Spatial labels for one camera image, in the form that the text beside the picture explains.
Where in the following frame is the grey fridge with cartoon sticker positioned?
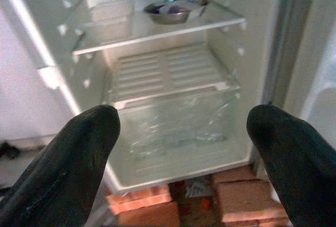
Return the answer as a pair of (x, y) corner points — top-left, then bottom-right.
(0, 0), (336, 196)

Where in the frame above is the steel bowl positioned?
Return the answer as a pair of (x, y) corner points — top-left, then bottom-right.
(143, 0), (211, 25)

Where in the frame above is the clear crisper drawer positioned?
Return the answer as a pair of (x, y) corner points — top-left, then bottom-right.
(102, 90), (241, 157)

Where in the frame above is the red brick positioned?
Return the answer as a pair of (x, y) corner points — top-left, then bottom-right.
(106, 185), (181, 227)
(216, 178), (289, 227)

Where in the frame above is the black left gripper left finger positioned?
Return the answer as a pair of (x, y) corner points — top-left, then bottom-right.
(0, 105), (121, 227)

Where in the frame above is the glass fridge shelf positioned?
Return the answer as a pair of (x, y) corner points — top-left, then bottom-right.
(71, 1), (247, 56)

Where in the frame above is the white slatted drawer cover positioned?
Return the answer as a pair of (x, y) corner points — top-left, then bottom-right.
(110, 42), (241, 110)

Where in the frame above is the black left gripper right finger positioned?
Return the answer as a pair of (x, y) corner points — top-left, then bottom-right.
(246, 104), (336, 227)

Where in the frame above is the white purple packet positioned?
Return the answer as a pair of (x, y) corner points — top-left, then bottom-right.
(157, 0), (209, 19)

